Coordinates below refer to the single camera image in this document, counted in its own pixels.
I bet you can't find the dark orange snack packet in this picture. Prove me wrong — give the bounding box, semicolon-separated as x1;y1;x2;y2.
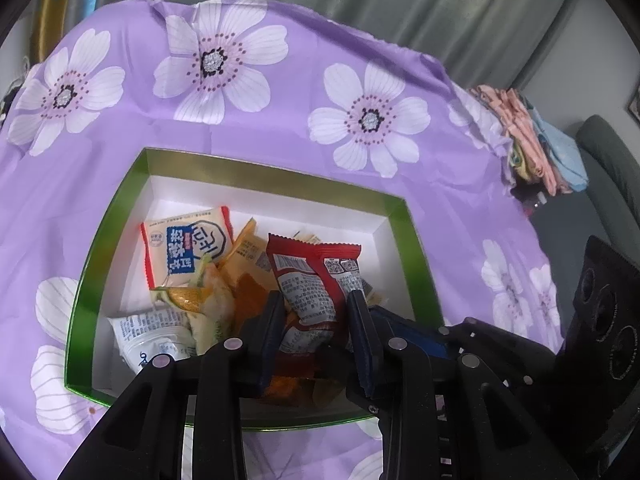
232;270;288;333

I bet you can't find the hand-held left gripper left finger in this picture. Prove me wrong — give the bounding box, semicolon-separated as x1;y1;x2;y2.
57;290;286;480

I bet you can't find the green cardboard box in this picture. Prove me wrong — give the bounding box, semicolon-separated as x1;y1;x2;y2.
64;147;446;431

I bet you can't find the stack of folded clothes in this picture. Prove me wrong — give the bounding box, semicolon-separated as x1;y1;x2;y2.
470;84;588;196

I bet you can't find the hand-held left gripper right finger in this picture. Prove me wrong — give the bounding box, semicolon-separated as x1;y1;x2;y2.
347;291;581;480

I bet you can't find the grey white snack packet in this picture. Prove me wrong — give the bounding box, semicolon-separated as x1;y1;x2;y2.
107;307;198;376

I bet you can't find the purple floral cloth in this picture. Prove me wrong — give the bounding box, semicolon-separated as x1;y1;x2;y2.
0;0;568;480

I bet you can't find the light orange snack packet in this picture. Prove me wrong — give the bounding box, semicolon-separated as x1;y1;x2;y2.
222;217;273;281

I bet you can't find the white blue red-edged snack packet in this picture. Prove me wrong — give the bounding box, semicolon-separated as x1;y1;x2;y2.
140;205;236;291

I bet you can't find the yellow green snack packet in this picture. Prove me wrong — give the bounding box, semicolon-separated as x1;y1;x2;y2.
152;260;236;356

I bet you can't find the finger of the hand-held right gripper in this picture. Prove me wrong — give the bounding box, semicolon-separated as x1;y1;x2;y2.
372;307;566;386

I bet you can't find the grey sofa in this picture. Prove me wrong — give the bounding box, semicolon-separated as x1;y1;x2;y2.
530;115;640;261

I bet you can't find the grey curtain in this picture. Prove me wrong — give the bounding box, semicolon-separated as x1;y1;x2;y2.
200;0;581;91

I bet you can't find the red snack packet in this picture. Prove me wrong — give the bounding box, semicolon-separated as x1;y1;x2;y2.
266;232;363;356

